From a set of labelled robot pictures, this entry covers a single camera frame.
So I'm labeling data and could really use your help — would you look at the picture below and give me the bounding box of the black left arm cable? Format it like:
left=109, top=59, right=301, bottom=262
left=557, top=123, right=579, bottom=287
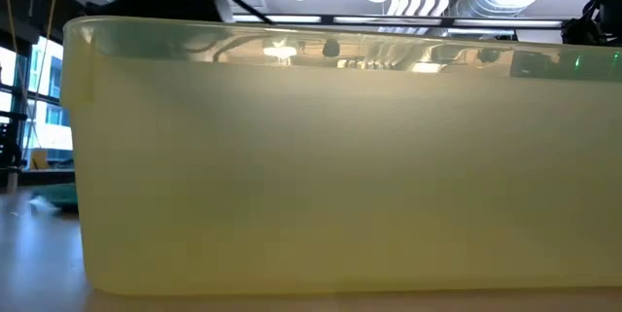
left=221, top=0, right=274, bottom=25

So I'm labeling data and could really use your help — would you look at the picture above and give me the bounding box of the black equipment stand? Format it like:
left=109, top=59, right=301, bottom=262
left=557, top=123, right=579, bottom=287
left=0, top=110, right=29, bottom=192

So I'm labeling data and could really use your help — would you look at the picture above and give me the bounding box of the yellow translucent plastic basket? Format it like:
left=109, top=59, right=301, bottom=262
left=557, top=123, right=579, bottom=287
left=60, top=15, right=622, bottom=298

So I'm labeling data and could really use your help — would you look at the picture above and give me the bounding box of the large glass window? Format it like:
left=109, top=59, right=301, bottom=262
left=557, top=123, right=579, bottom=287
left=0, top=34, right=75, bottom=173

